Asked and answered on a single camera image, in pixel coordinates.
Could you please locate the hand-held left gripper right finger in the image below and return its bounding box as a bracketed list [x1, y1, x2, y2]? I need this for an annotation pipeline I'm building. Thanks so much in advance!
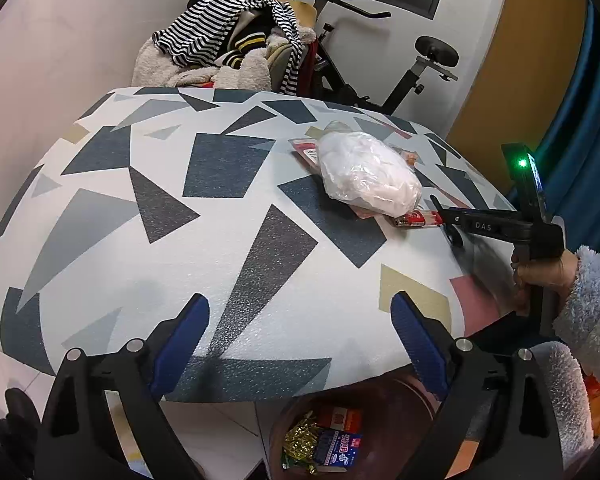
[390, 290, 566, 480]

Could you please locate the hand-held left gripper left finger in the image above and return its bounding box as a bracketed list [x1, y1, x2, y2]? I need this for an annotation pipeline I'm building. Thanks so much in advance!
[32, 292, 211, 480]

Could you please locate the red clear wrapper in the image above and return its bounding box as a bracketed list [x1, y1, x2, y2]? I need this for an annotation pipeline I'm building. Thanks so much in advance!
[392, 210, 443, 229]

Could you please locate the brown bin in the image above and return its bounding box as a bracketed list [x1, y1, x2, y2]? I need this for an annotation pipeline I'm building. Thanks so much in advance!
[269, 375, 476, 480]

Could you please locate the red box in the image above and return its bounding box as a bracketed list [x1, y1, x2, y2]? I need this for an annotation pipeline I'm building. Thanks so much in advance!
[315, 406, 363, 433]

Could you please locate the blue white carton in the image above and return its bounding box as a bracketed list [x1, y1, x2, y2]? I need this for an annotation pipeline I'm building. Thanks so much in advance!
[312, 427, 363, 471]

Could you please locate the person's right hand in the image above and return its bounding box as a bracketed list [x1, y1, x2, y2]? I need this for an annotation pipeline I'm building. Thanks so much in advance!
[509, 247, 581, 317]

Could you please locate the geometric patterned table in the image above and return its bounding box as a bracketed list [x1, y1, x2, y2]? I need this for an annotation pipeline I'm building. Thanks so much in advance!
[0, 86, 523, 403]

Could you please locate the white plastic bag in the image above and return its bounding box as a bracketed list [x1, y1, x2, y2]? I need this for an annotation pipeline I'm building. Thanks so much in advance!
[316, 121, 423, 216]

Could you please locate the blue curtain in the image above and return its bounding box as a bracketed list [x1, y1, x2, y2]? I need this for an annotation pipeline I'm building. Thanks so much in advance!
[527, 0, 600, 256]

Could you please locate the light blue fluffy robe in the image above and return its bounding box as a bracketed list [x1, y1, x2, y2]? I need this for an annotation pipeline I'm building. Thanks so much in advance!
[530, 340, 596, 466]

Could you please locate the wooden door panel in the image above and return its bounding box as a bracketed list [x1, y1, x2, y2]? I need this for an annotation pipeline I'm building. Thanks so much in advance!
[447, 0, 588, 161]

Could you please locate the red flat packet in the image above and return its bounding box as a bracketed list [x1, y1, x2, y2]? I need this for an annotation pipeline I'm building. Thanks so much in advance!
[287, 135, 326, 173]

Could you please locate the black exercise bike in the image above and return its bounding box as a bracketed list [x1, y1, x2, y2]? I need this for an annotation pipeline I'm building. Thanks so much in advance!
[280, 0, 461, 116]

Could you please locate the red garment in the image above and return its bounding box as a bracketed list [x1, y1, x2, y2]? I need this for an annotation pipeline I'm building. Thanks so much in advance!
[305, 42, 326, 98]

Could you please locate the white fleece garment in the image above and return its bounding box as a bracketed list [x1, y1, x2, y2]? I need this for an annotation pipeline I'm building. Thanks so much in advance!
[130, 25, 318, 93]

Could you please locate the dark jacket with yellow stripes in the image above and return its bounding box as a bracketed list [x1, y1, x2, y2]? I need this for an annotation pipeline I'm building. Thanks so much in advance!
[215, 7, 276, 68]

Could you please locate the black white striped shirt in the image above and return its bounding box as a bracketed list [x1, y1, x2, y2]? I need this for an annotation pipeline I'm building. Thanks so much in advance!
[151, 0, 306, 97]

